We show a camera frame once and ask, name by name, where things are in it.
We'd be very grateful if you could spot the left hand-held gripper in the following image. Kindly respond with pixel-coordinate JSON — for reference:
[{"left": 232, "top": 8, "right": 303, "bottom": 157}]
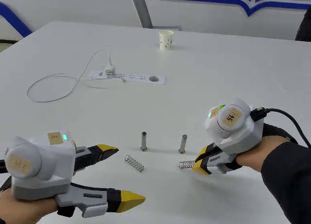
[{"left": 4, "top": 130, "right": 147, "bottom": 219}]

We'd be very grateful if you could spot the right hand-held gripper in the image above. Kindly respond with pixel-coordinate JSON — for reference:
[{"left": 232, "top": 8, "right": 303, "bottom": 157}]
[{"left": 191, "top": 97, "right": 265, "bottom": 176}]

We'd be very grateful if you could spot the metal coil spring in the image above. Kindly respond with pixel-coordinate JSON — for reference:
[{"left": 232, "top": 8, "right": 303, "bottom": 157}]
[
  {"left": 178, "top": 160, "right": 196, "bottom": 170},
  {"left": 124, "top": 155, "right": 145, "bottom": 173}
]

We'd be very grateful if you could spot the metal pin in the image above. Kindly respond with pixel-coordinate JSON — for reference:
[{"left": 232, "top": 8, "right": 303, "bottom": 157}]
[
  {"left": 178, "top": 134, "right": 188, "bottom": 155},
  {"left": 140, "top": 131, "right": 148, "bottom": 152}
]

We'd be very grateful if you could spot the person's right hand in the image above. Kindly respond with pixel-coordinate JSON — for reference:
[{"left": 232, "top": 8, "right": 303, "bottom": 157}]
[{"left": 235, "top": 122, "right": 298, "bottom": 173}]

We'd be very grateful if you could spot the person's left hand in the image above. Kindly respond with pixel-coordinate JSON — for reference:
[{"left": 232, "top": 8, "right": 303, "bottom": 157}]
[{"left": 0, "top": 177, "right": 59, "bottom": 224}]

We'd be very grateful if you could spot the white charger plug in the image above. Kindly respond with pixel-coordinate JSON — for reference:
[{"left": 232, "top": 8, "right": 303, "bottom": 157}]
[{"left": 104, "top": 65, "right": 116, "bottom": 78}]

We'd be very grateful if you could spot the white power strip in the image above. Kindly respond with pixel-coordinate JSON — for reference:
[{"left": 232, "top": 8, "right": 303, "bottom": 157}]
[{"left": 89, "top": 69, "right": 167, "bottom": 85}]

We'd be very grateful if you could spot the printed paper cup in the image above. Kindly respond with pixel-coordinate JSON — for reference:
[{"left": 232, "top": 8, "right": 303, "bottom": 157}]
[{"left": 158, "top": 30, "right": 175, "bottom": 51}]

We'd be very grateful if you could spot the grey metal stand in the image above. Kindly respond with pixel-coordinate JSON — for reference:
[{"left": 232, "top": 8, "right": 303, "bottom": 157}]
[{"left": 127, "top": 0, "right": 183, "bottom": 32}]

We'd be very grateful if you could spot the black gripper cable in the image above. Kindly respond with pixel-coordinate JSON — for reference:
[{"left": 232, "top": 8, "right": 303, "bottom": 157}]
[{"left": 249, "top": 106, "right": 311, "bottom": 149}]

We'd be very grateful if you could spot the thin white cable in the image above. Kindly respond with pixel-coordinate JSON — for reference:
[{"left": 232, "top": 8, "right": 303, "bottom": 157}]
[{"left": 26, "top": 47, "right": 127, "bottom": 103}]

